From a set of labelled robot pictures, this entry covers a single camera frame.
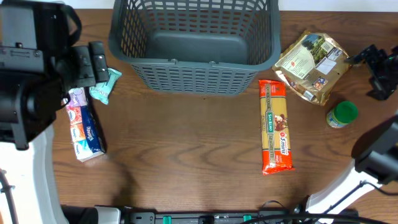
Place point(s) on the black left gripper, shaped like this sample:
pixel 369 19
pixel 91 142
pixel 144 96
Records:
pixel 96 63

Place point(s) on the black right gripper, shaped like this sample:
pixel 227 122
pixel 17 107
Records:
pixel 384 89

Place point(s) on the gold foil food pouch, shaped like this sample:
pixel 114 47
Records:
pixel 312 65

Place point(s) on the grey plastic slotted basket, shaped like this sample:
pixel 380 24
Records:
pixel 213 47

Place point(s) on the orange spaghetti packet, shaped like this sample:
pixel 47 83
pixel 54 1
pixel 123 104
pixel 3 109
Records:
pixel 275 137

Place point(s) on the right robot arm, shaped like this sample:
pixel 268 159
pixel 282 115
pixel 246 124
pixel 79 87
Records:
pixel 374 155

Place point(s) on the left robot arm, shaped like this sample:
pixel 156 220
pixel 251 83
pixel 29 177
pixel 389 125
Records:
pixel 41 66

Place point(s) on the teal snack packet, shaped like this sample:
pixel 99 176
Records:
pixel 102 91

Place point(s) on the green lid jar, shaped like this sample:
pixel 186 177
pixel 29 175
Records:
pixel 342 114

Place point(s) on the Kleenex tissue multipack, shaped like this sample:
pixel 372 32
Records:
pixel 86 140

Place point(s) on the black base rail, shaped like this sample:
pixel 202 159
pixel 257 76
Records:
pixel 129 215

